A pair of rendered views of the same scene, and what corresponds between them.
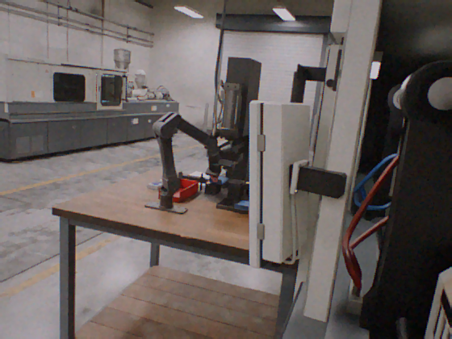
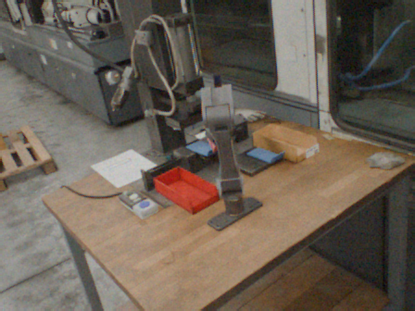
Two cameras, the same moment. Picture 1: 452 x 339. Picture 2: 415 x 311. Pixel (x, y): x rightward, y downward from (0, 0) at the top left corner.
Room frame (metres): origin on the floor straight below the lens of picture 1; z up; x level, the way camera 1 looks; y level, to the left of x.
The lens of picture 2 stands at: (0.90, 1.26, 1.75)
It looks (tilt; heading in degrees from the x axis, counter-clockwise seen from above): 26 degrees down; 311
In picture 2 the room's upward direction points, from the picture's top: 10 degrees counter-clockwise
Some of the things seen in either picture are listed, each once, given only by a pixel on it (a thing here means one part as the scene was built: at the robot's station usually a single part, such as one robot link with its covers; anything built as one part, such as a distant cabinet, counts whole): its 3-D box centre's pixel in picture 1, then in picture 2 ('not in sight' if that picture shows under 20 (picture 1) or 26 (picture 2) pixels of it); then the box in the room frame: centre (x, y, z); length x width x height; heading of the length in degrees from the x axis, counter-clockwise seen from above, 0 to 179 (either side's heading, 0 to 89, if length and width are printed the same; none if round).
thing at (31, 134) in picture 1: (102, 122); not in sight; (8.43, 2.90, 0.49); 5.51 x 1.02 x 0.97; 160
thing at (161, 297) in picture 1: (200, 278); (233, 267); (1.87, 0.08, 0.45); 1.12 x 0.99 x 0.90; 73
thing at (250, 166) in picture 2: (236, 205); (253, 160); (1.80, -0.07, 0.91); 0.17 x 0.16 x 0.02; 73
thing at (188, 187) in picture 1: (179, 190); (185, 189); (1.91, 0.24, 0.93); 0.25 x 0.12 x 0.06; 163
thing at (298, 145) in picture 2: not in sight; (284, 143); (1.74, -0.22, 0.93); 0.25 x 0.13 x 0.08; 163
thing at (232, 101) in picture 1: (230, 110); (181, 55); (2.01, 0.01, 1.37); 0.11 x 0.09 x 0.30; 73
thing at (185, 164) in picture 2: (224, 187); (201, 155); (2.01, 0.00, 0.94); 0.20 x 0.10 x 0.07; 73
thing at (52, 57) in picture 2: not in sight; (64, 50); (7.03, -2.97, 0.49); 5.51 x 1.02 x 0.97; 160
